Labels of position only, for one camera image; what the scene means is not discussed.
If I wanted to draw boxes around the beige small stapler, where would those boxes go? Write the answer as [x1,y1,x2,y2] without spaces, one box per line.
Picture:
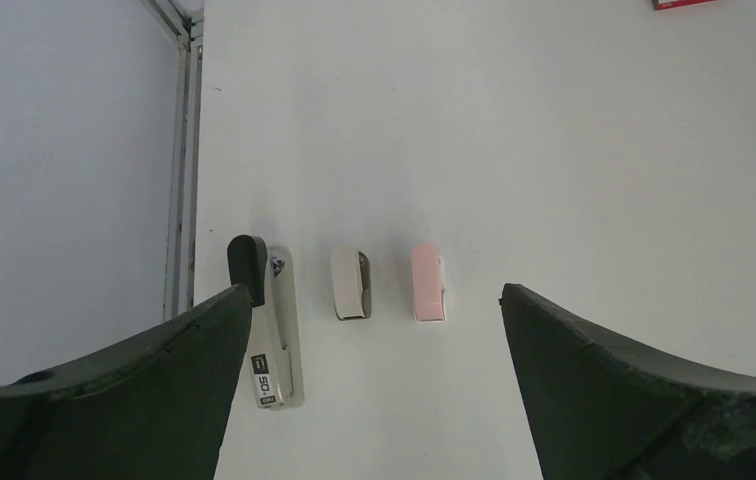
[330,247,372,321]

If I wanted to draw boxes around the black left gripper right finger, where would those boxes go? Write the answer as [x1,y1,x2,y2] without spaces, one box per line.
[500,284,756,479]

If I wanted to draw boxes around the black and grey large stapler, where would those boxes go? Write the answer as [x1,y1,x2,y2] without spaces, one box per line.
[227,234,304,410]

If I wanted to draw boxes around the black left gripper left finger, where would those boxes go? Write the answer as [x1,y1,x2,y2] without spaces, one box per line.
[0,285,252,479]

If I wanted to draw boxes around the aluminium frame corner post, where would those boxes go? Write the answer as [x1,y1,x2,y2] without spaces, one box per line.
[144,1,204,321]

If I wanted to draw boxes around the red white staple box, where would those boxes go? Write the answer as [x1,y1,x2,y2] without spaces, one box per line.
[651,0,714,11]

